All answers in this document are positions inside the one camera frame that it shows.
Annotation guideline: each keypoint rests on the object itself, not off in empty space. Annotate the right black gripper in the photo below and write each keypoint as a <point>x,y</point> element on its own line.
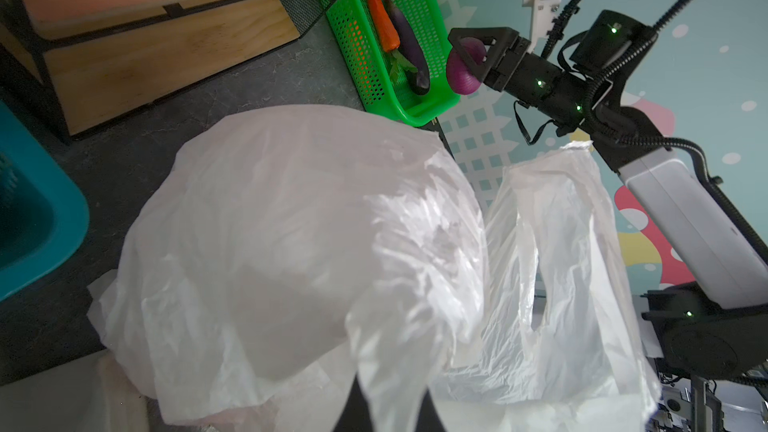
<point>509,67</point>

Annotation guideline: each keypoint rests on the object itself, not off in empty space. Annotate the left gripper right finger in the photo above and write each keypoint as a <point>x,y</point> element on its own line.
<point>428,418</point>

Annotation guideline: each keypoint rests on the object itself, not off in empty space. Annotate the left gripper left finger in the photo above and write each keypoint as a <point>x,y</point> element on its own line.
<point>355,416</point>

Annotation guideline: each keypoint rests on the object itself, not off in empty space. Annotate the white plastic grocery bag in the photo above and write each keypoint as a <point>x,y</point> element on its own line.
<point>292,250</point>

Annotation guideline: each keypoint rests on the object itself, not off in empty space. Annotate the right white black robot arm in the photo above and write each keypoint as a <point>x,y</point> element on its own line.
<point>714,327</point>

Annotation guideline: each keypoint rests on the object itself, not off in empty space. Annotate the dark eggplant toy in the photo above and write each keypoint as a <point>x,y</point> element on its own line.
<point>416,70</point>

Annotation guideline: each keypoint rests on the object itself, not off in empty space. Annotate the orange carrot toy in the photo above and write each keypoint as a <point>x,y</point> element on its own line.
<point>387,34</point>

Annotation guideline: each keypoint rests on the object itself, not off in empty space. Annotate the green plastic vegetable basket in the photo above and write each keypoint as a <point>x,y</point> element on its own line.
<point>381,85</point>

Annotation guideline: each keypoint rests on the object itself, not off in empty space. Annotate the teal plastic fruit basket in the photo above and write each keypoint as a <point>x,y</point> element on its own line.
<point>44,215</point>

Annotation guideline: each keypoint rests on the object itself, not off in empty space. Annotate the black wire wooden shelf rack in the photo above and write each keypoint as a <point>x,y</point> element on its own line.
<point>79,64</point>

